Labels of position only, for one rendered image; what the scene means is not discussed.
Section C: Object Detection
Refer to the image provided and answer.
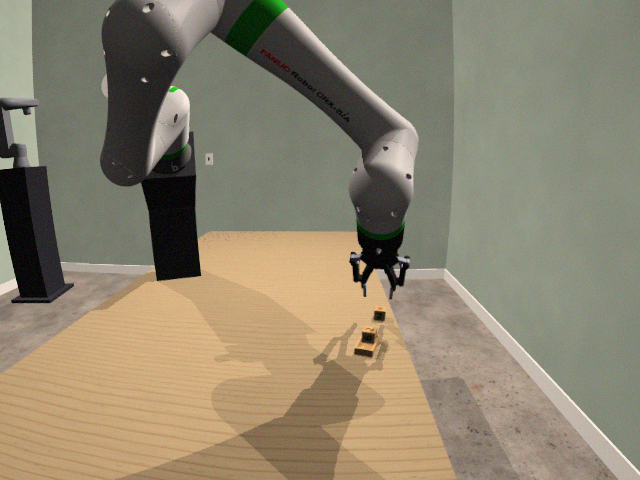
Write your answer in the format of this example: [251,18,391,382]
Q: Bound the tan cube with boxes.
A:
[374,306,386,321]
[361,326,377,344]

